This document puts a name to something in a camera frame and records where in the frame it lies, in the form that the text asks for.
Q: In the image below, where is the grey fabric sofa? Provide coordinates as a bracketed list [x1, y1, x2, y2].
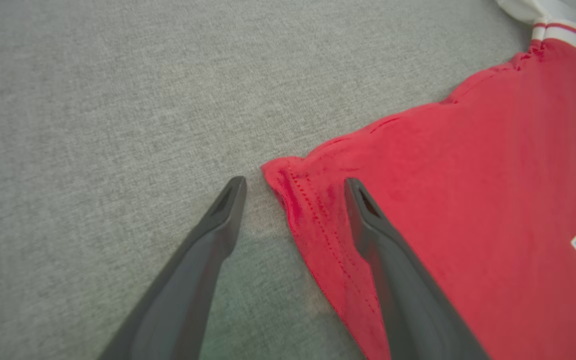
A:
[0, 0, 538, 360]

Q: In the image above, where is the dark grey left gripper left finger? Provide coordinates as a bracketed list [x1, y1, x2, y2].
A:
[99, 175, 247, 360]

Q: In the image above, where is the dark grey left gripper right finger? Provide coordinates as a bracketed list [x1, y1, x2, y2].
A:
[343, 177, 491, 360]

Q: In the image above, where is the red white basketball jersey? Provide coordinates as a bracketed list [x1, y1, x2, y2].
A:
[261, 0, 576, 360]

